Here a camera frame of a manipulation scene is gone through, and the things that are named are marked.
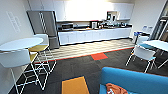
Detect white lower kitchen cabinets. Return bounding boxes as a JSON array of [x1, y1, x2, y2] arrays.
[[57, 26, 133, 46]]

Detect white kitchen cabinets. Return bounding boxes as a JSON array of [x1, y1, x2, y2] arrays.
[[57, 26, 133, 46], [28, 0, 135, 22]]

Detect small countertop kettle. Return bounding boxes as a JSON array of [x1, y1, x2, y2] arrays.
[[90, 20, 100, 30]]

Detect black microwave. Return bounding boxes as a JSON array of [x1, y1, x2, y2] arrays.
[[61, 22, 75, 32]]

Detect yellow shell chair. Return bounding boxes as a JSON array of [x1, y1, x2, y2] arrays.
[[28, 44, 58, 84]]

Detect stainless steel fridge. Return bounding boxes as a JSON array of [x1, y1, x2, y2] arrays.
[[26, 9, 61, 50]]

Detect blue recycling bin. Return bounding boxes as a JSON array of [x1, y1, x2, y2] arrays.
[[133, 31, 143, 43]]

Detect white upper kitchen cabinets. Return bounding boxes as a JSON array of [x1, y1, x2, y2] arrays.
[[28, 0, 135, 22]]

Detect white chair blue seat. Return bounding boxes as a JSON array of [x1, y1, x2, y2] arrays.
[[125, 43, 158, 74], [136, 34, 150, 44]]

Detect white round table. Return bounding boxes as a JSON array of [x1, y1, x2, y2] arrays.
[[0, 37, 44, 52]]

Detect white rectangular table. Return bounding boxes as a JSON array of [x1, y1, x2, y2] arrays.
[[143, 39, 168, 53]]

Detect white wall sign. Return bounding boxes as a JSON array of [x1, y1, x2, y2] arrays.
[[142, 25, 148, 34], [147, 25, 154, 34]]

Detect white wall poster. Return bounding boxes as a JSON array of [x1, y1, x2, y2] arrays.
[[5, 11, 23, 34]]

